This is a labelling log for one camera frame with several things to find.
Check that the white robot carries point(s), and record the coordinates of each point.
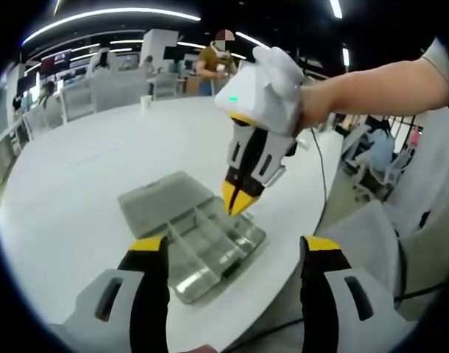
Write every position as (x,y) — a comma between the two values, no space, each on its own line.
(99,60)

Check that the person's right hand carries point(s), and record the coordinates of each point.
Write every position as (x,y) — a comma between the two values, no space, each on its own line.
(316,104)

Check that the grey transparent guide fixture box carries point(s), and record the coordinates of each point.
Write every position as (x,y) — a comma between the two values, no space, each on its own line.
(162,195)

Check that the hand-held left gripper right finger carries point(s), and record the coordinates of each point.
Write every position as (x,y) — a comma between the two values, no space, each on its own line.
(316,301)

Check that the clear plastic divider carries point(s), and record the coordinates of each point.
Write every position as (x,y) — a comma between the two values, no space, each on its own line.
(191,250)
(224,235)

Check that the dark wall display screen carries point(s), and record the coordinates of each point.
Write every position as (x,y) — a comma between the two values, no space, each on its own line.
(55,61)

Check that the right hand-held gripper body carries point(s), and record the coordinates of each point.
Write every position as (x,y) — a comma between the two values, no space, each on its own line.
(261,95)

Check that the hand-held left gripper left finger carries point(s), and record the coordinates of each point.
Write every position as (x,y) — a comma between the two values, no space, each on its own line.
(151,294)

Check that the grey mesh office chair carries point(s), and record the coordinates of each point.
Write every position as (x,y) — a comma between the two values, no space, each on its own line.
(357,235)

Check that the white paper cup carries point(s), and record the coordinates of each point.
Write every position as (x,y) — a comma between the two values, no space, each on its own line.
(146,102)

